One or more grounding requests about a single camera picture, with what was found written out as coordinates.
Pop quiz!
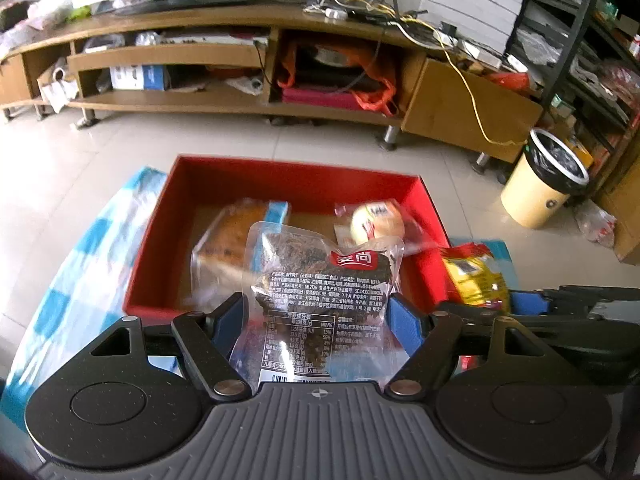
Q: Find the red Trolli candy bag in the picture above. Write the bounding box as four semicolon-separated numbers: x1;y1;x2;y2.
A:
440;242;511;313

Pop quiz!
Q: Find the milk cake bread pack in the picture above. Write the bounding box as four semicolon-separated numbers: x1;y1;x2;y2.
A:
186;198;290;312

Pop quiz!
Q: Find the dark meat floss bread pack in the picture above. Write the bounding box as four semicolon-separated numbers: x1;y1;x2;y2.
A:
230;221;407;389

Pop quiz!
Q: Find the round bun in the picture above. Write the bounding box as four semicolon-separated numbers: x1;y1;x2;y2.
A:
334;200;435;256

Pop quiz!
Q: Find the red cardboard box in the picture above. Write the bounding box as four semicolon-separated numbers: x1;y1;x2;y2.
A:
121;154;458;321

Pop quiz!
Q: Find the white plastic bag on floor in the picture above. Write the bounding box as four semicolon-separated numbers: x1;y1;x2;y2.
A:
574;200;617;248

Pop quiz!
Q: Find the blue white checkered cloth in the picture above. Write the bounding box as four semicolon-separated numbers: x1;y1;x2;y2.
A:
0;164;516;430

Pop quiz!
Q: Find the cream trash bin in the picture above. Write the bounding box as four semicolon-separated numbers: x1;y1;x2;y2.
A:
500;128;590;229

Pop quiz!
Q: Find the orange bag in cabinet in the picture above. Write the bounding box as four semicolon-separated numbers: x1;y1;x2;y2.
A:
276;41;398;117

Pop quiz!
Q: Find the blue white box on shelf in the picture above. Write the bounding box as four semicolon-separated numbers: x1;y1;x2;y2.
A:
110;65;170;91

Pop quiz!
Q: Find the black metal shelf rack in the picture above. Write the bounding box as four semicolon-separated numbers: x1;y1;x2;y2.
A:
504;0;640;172

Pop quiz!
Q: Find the wooden TV stand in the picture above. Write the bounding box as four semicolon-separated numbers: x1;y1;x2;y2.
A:
1;4;542;162

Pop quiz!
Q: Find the yellow cable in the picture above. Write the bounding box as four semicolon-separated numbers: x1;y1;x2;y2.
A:
344;0;532;149

